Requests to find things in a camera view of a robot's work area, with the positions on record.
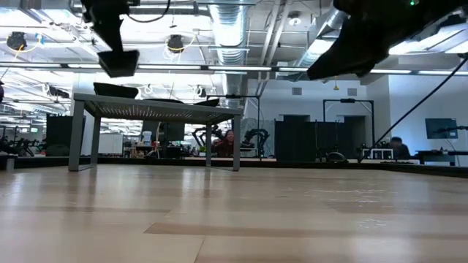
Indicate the silver smooth air duct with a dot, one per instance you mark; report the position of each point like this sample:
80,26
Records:
321,33

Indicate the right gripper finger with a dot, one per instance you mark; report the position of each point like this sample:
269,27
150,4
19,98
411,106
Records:
378,53
340,58

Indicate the black room partition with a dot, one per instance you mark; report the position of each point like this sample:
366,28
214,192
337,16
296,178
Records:
303,139

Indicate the grey wall vent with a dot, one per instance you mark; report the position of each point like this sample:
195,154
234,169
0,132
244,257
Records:
351,91
297,91

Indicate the black storage cabinet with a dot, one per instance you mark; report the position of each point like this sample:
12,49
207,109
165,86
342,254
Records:
58,135

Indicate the black dome-shaped object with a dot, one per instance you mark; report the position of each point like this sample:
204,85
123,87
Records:
336,158

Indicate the black ceiling-mounted device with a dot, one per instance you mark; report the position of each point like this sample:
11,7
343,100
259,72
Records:
202,92
16,41
175,44
58,92

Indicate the white plastic jug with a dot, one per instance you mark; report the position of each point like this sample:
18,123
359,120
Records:
147,138

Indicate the white shelf unit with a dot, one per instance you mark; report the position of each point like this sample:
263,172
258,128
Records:
376,153

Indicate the white ceiling light strip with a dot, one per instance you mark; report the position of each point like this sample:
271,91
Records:
292,69
170,67
391,71
442,72
82,66
239,68
29,65

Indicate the black monitor on arm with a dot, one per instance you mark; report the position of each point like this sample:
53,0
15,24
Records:
440,128

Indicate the black background robot arm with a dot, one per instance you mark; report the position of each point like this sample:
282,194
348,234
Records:
256,137
199,133
22,144

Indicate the black background desk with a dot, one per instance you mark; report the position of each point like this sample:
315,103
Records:
438,153

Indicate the black background station frame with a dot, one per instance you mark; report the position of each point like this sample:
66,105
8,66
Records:
234,96
347,100

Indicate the black background monitor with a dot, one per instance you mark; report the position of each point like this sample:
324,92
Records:
173,131

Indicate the black aluminium rig frame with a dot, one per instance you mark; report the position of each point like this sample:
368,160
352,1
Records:
292,163

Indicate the white low cabinet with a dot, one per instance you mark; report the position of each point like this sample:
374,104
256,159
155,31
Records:
109,143

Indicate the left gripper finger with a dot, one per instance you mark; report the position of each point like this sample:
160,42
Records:
113,34

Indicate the grey perforated metal stand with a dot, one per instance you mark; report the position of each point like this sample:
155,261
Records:
153,109

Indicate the silver ribbed ventilation duct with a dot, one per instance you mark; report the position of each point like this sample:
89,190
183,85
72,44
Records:
230,36

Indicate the black teardrop mini plate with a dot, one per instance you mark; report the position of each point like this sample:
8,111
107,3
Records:
210,103

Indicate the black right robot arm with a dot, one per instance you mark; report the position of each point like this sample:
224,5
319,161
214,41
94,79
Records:
438,9

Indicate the person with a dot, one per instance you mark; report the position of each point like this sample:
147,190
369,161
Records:
400,149
225,142

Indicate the black deep square mini plate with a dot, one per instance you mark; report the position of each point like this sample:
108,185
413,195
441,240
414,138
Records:
115,91

